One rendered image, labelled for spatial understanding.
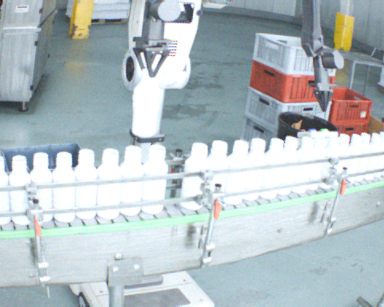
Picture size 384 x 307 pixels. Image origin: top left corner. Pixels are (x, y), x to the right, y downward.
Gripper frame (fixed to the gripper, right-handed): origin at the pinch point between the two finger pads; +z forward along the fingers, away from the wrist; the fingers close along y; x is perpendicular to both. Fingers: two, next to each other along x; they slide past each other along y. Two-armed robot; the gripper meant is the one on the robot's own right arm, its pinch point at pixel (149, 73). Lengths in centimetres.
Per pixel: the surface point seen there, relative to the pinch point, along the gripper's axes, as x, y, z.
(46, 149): -14, -50, 34
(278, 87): 186, -166, 42
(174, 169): 10.4, -2.4, 26.7
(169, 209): 3.9, 7.7, 33.1
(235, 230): 21.8, 12.6, 40.5
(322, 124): 205, -134, 61
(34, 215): -35.6, 17.3, 25.7
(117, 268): -12.4, 11.2, 46.3
